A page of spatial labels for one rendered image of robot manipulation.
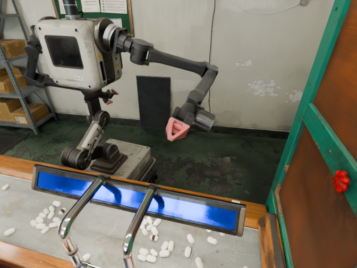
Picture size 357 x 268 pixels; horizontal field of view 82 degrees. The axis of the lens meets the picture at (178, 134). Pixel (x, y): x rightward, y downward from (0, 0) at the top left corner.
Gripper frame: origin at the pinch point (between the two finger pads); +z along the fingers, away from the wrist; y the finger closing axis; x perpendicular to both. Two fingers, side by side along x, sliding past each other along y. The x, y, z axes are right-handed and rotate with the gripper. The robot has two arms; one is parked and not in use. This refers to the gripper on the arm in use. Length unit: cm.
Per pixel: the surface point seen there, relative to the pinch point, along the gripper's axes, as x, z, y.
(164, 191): -5.1, 11.8, 7.5
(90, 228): 16, 9, 54
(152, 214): -4.8, 15.4, 13.3
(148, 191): -1.4, 13.9, 7.7
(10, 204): 56, 10, 69
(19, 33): 245, -166, 86
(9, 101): 234, -130, 167
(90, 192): 11.7, 18.4, 12.5
